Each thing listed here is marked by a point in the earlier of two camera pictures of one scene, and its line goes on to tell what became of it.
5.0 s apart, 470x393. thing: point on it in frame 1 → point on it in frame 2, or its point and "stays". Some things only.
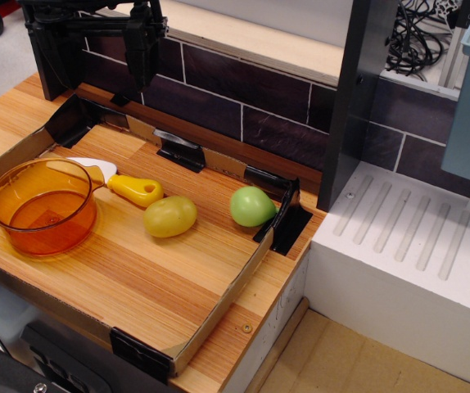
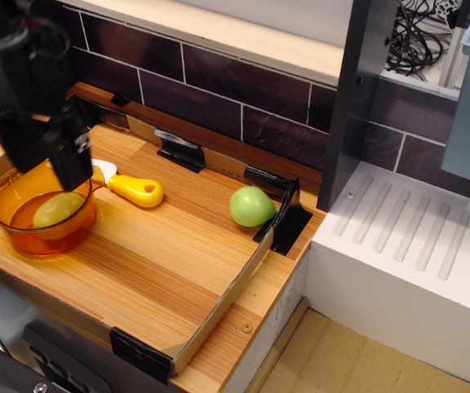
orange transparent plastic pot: (48, 205) stays
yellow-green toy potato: (169, 216) → (56, 207)
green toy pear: (251, 206) stays
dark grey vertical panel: (364, 54) stays
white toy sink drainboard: (413, 260) stays
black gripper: (142, 33) → (25, 89)
